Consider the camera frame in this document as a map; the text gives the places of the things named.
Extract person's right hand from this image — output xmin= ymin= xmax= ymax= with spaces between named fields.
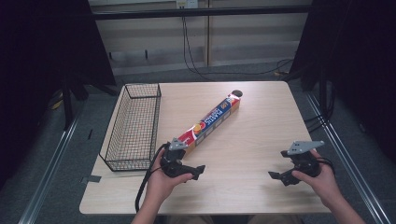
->
xmin=291 ymin=148 xmax=344 ymax=210

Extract grey tape strip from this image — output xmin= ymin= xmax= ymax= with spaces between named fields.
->
xmin=79 ymin=175 xmax=103 ymax=185

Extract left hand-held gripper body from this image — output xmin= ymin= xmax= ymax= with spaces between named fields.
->
xmin=160 ymin=137 xmax=190 ymax=178

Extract black horizontal bar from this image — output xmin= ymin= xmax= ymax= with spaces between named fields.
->
xmin=92 ymin=5 xmax=313 ymax=21

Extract black wall cables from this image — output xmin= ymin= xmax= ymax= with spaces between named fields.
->
xmin=181 ymin=15 xmax=294 ymax=82

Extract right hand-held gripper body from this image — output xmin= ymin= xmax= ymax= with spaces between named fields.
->
xmin=280 ymin=140 xmax=325 ymax=178

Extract black floor cables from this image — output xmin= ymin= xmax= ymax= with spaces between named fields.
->
xmin=304 ymin=78 xmax=337 ymax=135

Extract dark curtain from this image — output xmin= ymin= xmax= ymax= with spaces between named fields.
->
xmin=0 ymin=0 xmax=118 ymax=190
xmin=288 ymin=0 xmax=396 ymax=164

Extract black metal stand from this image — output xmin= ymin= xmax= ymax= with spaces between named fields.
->
xmin=60 ymin=73 xmax=92 ymax=132

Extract long plastic wrap box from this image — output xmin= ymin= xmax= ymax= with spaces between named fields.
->
xmin=172 ymin=93 xmax=242 ymax=154

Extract metal floor rail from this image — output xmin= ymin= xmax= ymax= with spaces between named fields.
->
xmin=305 ymin=91 xmax=394 ymax=224
xmin=18 ymin=102 xmax=87 ymax=224

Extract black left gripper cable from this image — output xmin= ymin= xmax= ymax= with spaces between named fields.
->
xmin=134 ymin=142 xmax=171 ymax=215

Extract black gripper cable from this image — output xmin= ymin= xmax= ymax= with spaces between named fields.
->
xmin=134 ymin=142 xmax=171 ymax=215
xmin=315 ymin=156 xmax=336 ymax=175

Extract black wire basket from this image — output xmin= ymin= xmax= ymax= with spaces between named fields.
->
xmin=99 ymin=82 xmax=163 ymax=173

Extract person's left hand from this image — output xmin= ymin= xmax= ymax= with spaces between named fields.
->
xmin=145 ymin=148 xmax=194 ymax=203

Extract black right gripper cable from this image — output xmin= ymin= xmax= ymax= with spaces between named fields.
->
xmin=315 ymin=156 xmax=336 ymax=175

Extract white wall power outlet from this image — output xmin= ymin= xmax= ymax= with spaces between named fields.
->
xmin=176 ymin=0 xmax=199 ymax=9

